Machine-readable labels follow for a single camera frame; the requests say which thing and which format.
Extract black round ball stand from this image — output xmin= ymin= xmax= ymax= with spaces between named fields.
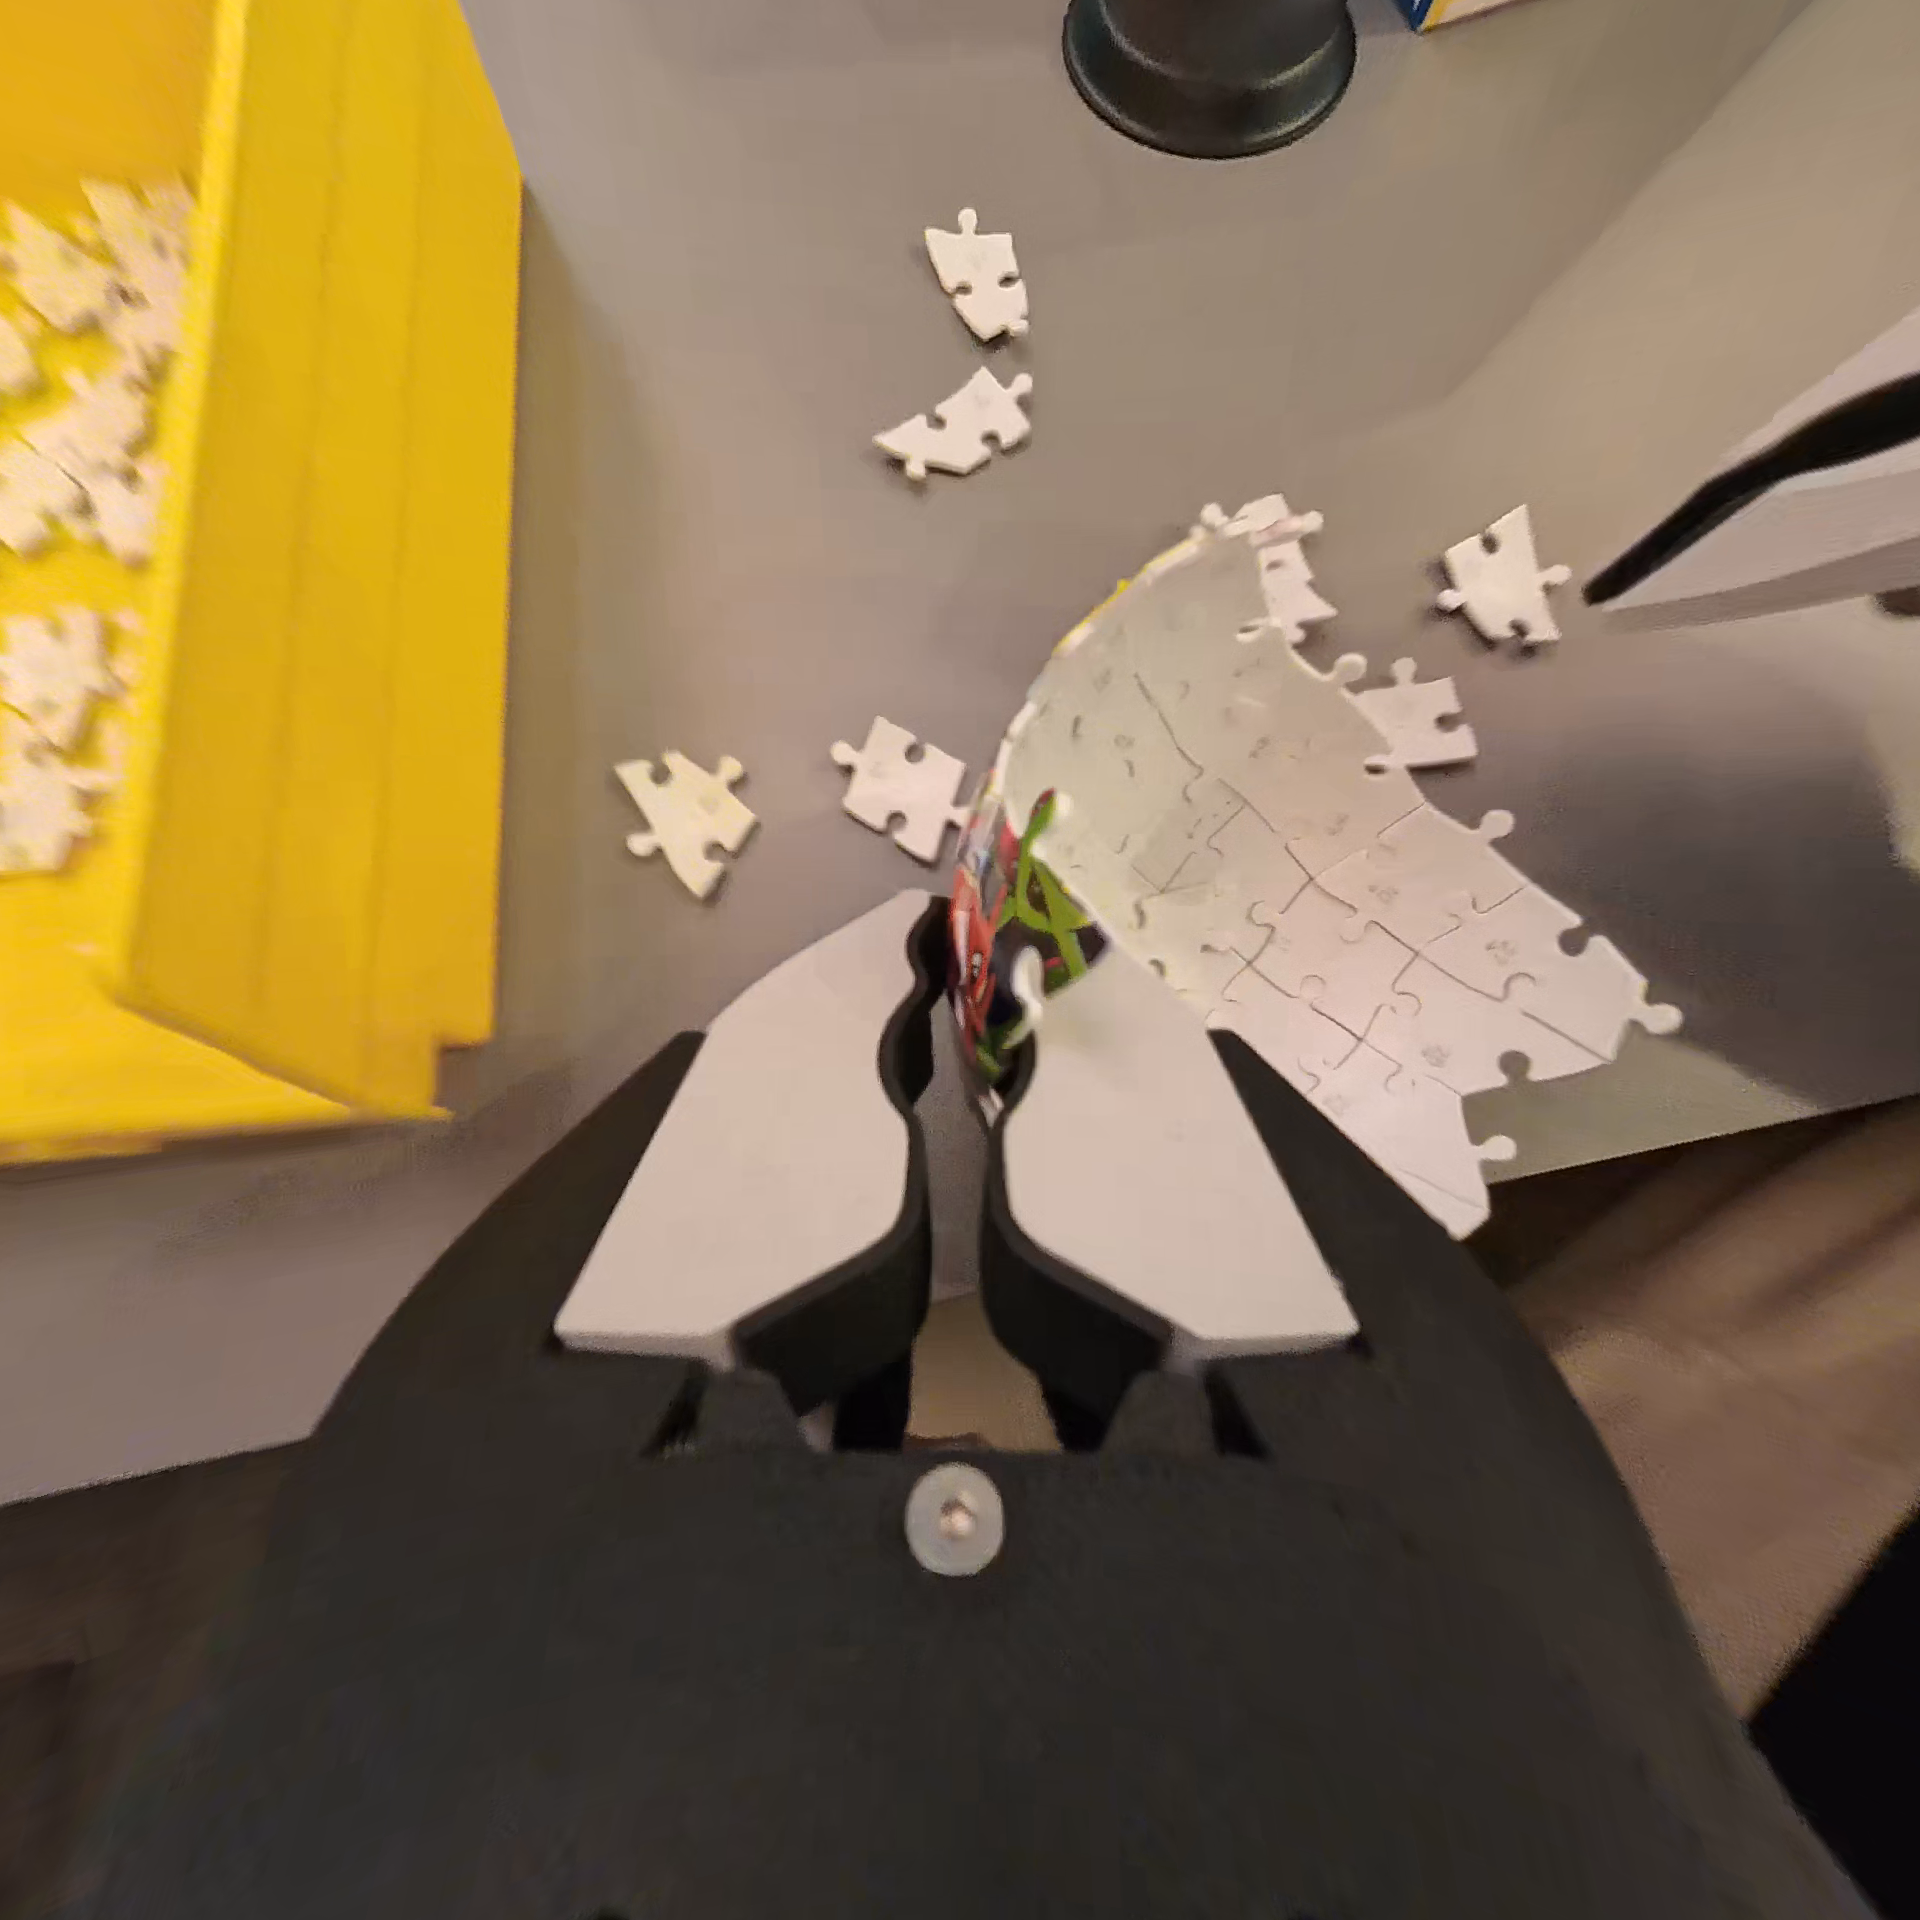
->
xmin=1064 ymin=0 xmax=1360 ymax=161

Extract single white puzzle piece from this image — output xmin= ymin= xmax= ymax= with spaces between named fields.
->
xmin=1430 ymin=502 xmax=1574 ymax=649

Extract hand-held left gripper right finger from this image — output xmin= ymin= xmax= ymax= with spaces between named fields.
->
xmin=978 ymin=964 xmax=1363 ymax=1453

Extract yellow plastic bin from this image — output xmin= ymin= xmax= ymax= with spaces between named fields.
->
xmin=0 ymin=0 xmax=523 ymax=1164

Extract scattered loose white puzzle pieces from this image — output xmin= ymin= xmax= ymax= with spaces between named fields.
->
xmin=612 ymin=208 xmax=1480 ymax=904

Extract unfinished puzzle ball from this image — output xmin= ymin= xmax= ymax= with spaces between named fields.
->
xmin=948 ymin=496 xmax=1685 ymax=1240

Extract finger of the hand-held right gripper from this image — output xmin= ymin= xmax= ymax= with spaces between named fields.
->
xmin=1586 ymin=408 xmax=1920 ymax=633
xmin=1581 ymin=307 xmax=1920 ymax=600

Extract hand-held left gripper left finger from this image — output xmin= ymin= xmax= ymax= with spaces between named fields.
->
xmin=556 ymin=892 xmax=952 ymax=1449

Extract heap of white puzzle pieces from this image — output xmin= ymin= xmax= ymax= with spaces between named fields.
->
xmin=0 ymin=176 xmax=196 ymax=881

